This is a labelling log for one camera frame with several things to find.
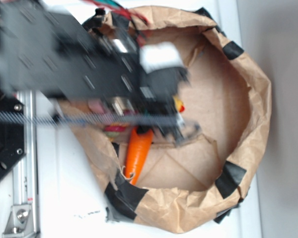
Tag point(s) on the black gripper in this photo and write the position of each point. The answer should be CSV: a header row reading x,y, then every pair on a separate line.
x,y
149,97

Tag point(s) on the yellow rubber duck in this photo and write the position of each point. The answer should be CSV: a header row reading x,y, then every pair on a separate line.
x,y
178,104

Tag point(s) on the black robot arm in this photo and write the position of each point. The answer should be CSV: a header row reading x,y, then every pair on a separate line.
x,y
53,53

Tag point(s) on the orange plastic carrot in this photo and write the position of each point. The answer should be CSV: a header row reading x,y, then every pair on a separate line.
x,y
138,149

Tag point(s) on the pink plush bunny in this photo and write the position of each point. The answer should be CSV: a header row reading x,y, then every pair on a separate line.
x,y
96,106

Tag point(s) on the brown paper bag bin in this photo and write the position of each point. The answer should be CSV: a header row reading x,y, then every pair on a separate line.
x,y
229,96

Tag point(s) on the multicoloured rope cane toy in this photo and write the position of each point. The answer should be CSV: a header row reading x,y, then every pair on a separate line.
x,y
114,130

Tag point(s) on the white camera box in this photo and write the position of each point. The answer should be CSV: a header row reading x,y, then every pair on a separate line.
x,y
160,56

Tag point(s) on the aluminium extrusion rail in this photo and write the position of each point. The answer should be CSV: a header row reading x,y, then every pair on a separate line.
x,y
25,176

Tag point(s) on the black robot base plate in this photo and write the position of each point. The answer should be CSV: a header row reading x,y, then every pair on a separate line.
x,y
12,145

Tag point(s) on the metal corner bracket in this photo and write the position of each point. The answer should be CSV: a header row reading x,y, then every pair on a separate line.
x,y
20,223

